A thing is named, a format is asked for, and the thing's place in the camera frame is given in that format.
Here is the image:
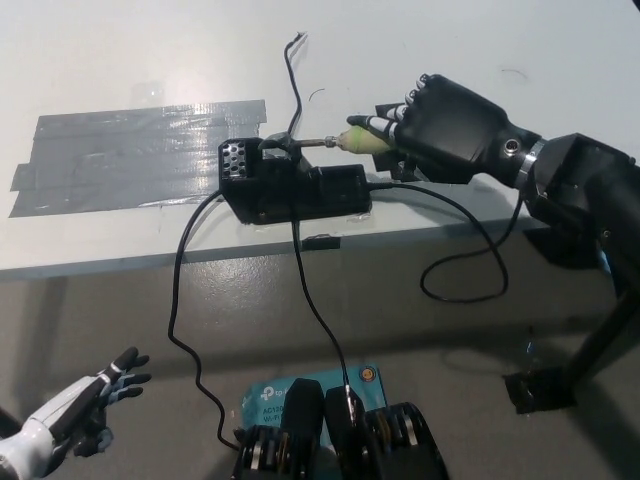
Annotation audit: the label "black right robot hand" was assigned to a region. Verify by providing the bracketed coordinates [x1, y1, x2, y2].
[346, 73, 544, 191]

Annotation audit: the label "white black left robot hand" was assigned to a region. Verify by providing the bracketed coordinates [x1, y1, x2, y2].
[29, 346, 153, 459]

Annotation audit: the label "soldering iron with taped handle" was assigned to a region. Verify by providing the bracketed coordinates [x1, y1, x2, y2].
[293, 125, 397, 157]

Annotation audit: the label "black soldering iron cable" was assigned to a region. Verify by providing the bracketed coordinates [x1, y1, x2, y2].
[368, 181, 526, 305]

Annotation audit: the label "black floor stand base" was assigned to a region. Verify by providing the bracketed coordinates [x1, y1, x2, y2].
[503, 366, 579, 415]

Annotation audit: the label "black robot torso blocks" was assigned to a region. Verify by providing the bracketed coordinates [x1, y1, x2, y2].
[232, 378, 449, 480]

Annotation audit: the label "black fixture block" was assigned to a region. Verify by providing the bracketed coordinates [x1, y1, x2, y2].
[219, 131, 374, 227]

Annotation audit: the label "small black tape strip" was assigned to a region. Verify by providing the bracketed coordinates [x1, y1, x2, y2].
[303, 234, 343, 252]

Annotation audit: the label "teal tp-link box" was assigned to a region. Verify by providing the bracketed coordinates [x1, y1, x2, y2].
[241, 364, 389, 451]

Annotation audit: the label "black table leg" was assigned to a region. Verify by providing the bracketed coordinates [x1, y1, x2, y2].
[568, 279, 640, 387]

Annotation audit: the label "black power cable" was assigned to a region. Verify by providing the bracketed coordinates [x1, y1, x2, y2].
[166, 192, 245, 450]

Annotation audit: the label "thin black frayed wire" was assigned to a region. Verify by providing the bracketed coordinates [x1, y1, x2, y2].
[283, 31, 309, 136]

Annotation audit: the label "black cable with connector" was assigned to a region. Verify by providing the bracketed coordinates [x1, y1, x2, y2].
[289, 219, 364, 426]

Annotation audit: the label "grey duct tape patch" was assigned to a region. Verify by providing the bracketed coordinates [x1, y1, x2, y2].
[9, 99, 270, 219]

